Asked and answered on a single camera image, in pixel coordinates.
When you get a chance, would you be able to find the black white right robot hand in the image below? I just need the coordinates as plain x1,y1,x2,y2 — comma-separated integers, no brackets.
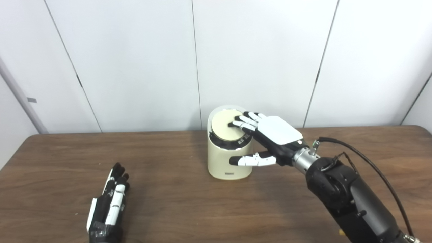
228,111,309,167

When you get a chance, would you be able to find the grey wall post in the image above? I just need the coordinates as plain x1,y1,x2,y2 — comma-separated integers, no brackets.
0,57,49,134

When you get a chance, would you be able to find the cream round bin lid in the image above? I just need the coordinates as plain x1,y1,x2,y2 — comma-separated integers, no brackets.
211,110,247,142

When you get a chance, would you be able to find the cream-colored bin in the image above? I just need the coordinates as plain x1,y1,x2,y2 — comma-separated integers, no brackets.
207,105,253,180

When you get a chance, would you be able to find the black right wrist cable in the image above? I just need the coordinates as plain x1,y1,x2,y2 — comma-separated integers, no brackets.
310,137,421,243

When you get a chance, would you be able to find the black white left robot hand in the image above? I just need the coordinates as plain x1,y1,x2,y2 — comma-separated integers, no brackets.
86,162,130,243

